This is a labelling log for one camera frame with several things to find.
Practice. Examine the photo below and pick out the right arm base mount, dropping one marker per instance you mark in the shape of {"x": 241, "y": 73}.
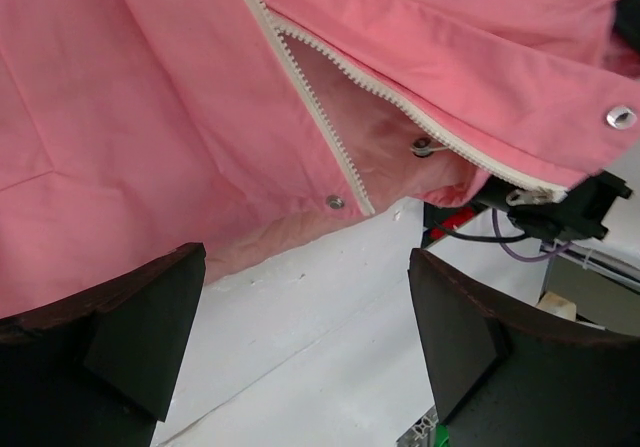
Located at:
{"x": 577, "y": 216}

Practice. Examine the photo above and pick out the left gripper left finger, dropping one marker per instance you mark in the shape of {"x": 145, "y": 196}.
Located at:
{"x": 99, "y": 368}

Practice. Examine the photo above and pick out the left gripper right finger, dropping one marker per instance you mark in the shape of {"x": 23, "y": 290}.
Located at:
{"x": 504, "y": 373}

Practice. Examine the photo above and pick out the white foil tape patch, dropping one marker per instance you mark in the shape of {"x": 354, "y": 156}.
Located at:
{"x": 315, "y": 347}

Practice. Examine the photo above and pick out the pink hooded zip jacket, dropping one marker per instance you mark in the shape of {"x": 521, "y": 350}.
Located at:
{"x": 132, "y": 127}

